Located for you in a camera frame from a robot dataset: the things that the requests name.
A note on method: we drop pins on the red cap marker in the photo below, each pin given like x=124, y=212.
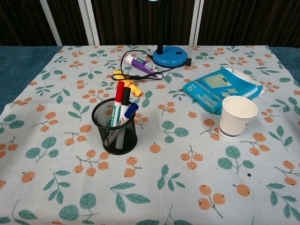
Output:
x=118, y=98

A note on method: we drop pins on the blue cap marker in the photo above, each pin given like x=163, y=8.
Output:
x=130, y=111

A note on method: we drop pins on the black cap marker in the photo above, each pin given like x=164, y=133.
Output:
x=125, y=99

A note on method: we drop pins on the black mesh pen holder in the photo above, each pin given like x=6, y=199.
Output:
x=122, y=138

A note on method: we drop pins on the yellow toy figure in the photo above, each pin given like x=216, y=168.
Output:
x=134, y=88

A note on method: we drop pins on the purple white tube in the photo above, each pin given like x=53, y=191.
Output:
x=143, y=64

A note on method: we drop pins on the floral fruit print tablecloth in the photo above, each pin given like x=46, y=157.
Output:
x=164, y=164

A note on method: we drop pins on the blue desk lamp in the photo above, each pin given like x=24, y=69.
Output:
x=170, y=55

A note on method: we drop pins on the blue product box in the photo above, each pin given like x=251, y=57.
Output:
x=220, y=87

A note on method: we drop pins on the white paper cup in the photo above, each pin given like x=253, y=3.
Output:
x=236, y=117

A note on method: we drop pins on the white metal frame post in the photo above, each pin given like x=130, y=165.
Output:
x=51, y=22
x=92, y=22
x=195, y=22

